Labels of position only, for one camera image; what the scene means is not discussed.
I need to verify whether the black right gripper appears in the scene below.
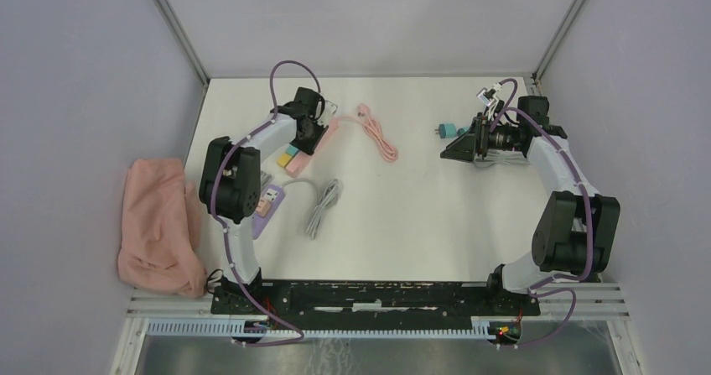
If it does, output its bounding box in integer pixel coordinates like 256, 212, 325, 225
441, 112, 516, 163

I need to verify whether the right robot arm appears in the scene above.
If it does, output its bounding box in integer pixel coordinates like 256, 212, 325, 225
439, 96, 620, 315

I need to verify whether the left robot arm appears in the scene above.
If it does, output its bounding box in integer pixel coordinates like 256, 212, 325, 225
199, 87, 328, 314

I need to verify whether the teal cube plug on pink strip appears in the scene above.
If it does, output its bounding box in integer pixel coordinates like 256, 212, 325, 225
284, 144, 299, 157

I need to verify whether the yellow cube plug on pink strip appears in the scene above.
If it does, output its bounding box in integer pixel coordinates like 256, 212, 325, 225
277, 153, 293, 169

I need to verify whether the beige pink charger plug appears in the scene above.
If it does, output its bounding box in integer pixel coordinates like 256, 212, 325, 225
255, 198, 272, 218

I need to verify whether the purple power strip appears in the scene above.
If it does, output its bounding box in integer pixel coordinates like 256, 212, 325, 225
252, 185, 286, 240

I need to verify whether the pink cloth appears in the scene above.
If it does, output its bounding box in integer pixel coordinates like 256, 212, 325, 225
117, 159, 207, 298

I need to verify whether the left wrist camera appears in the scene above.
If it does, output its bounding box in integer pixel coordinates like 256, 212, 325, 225
317, 100, 338, 127

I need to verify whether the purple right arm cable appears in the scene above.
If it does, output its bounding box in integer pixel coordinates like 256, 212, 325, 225
488, 77, 595, 350

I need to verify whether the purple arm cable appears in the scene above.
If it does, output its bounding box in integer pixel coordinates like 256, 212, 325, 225
210, 60, 324, 348
488, 77, 595, 350

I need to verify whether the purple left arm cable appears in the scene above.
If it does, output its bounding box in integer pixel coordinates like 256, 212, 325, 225
210, 60, 324, 348

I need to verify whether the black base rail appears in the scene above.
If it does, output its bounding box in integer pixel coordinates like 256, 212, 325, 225
206, 278, 541, 332

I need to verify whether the white slotted cable duct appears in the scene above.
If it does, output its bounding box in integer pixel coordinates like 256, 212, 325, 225
145, 317, 495, 341

